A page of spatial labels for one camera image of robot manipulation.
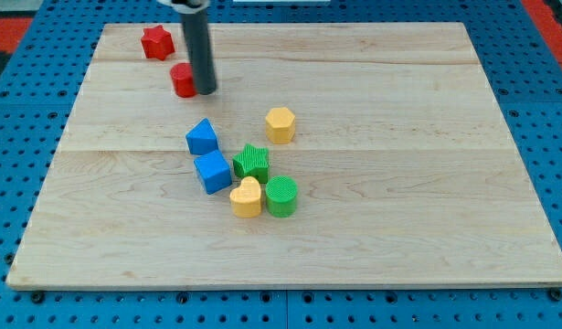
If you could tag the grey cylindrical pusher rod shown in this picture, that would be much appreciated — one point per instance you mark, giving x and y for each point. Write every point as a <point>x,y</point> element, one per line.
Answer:
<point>198,45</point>

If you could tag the yellow heart block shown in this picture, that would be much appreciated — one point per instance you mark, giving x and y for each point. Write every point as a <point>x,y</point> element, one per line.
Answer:
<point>245,199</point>

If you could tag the blue triangle block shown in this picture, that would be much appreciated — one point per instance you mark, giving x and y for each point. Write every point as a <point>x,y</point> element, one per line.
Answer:
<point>202,139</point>

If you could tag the red star block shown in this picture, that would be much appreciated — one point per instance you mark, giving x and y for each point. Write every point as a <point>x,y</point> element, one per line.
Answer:
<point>157,42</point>

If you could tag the light wooden board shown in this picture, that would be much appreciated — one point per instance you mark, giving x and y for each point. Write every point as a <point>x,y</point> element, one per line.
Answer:
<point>407,174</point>

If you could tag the yellow hexagon block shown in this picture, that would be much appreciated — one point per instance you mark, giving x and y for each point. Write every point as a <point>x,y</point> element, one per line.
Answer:
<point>280,125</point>

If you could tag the red cylinder block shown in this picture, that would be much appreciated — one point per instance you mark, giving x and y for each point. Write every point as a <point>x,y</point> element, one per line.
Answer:
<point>182,79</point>

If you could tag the blue cube block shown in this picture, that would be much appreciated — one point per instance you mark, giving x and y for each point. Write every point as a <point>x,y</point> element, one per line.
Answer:
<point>213,171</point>

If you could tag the green cylinder block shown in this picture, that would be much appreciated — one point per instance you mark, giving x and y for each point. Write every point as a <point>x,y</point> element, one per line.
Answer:
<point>281,196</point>

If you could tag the green star block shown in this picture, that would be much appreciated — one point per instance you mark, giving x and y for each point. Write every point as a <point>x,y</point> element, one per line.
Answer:
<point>252,161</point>

